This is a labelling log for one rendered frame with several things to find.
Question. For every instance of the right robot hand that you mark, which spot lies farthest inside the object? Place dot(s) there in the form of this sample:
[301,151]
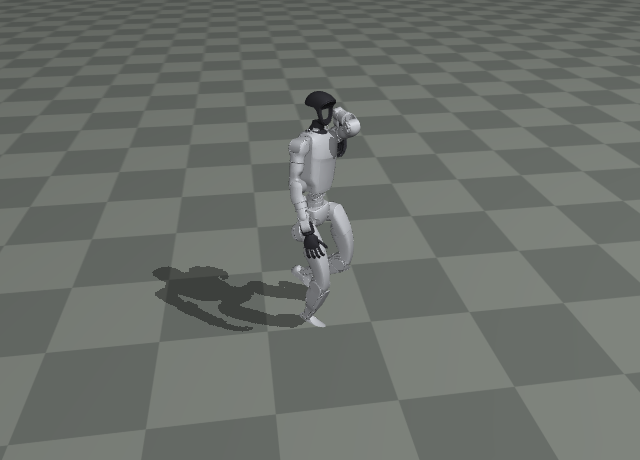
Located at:
[311,241]

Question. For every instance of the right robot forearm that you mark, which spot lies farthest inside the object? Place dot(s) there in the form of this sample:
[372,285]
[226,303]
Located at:
[301,207]

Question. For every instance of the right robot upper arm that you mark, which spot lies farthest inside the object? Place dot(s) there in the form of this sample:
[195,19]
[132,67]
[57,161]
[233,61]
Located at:
[298,149]

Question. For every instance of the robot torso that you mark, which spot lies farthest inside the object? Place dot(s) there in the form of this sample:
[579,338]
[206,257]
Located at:
[318,173]

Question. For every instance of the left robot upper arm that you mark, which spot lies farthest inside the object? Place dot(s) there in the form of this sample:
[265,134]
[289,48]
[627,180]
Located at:
[349,129]

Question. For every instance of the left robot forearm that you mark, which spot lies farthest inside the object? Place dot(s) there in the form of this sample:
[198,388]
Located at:
[340,115]

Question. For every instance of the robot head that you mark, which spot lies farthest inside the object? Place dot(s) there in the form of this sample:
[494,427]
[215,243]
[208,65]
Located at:
[320,100]

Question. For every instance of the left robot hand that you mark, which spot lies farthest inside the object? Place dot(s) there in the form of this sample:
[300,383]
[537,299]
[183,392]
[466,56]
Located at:
[341,146]

